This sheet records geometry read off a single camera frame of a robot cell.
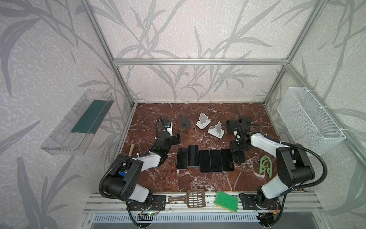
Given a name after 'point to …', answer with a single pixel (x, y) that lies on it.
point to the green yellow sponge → (226, 201)
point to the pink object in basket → (302, 141)
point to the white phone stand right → (216, 130)
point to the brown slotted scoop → (196, 198)
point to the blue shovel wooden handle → (132, 146)
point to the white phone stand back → (204, 121)
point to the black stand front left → (245, 121)
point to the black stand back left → (185, 122)
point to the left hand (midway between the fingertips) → (174, 131)
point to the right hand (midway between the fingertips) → (235, 146)
